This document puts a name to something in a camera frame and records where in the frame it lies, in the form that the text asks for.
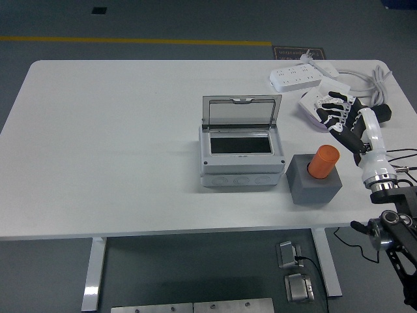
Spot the silver floor socket box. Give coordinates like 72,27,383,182
276,240,306,269
283,273,316,303

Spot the grey foam block holder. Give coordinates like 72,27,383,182
285,153,343,205

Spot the purple plastic tray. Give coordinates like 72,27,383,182
298,92,330,133

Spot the black robot hand cable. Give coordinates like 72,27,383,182
386,148,417,173

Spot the white rectangular adapter block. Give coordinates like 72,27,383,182
317,61,339,79

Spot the dark floor sign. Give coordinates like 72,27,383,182
272,45,326,61

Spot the black table controller cable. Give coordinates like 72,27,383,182
332,227,381,263

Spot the smoked transparent box lid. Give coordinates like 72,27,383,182
201,95,283,131

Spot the white coiled cable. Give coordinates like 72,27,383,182
337,64,394,107

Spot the small white flat box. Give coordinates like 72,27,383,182
317,80,351,98

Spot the white power plug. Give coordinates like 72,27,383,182
298,49,319,65

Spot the white power strip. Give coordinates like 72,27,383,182
268,63,325,93

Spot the grey plastic junction box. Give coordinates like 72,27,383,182
198,125,287,187

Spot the black power adapter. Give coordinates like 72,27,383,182
371,104,394,124

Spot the orange cylindrical battery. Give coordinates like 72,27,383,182
308,144,341,180

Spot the blue object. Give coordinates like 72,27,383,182
382,0,417,9

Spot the white wall socket plate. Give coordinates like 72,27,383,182
298,87,326,119

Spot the white table leg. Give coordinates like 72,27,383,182
311,228,343,298
81,237,108,311

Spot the grey metal floor plate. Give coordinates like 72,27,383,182
110,303,194,313
193,297,275,313

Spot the black floor socket cable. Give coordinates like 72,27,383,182
294,256,330,313

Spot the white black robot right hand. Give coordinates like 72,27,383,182
314,90,395,183

